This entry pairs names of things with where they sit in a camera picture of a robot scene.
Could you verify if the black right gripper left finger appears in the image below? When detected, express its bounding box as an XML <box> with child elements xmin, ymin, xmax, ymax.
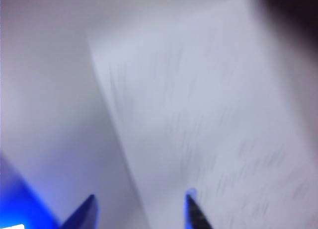
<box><xmin>59</xmin><ymin>193</ymin><xmax>99</xmax><ymax>229</ymax></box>

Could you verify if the white wrinkled paper sheet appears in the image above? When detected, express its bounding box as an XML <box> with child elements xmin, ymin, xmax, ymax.
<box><xmin>85</xmin><ymin>0</ymin><xmax>318</xmax><ymax>229</ymax></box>

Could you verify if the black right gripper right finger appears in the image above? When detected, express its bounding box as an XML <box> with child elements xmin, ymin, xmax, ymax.
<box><xmin>183</xmin><ymin>188</ymin><xmax>215</xmax><ymax>229</ymax></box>

